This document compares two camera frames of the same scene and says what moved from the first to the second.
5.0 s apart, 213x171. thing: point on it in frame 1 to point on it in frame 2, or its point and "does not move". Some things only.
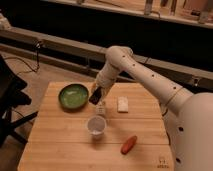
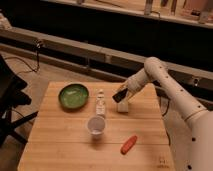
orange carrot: (129, 144) does not move
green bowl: (73, 96) does not move
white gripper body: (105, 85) to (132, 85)
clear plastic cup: (96, 126) does not move
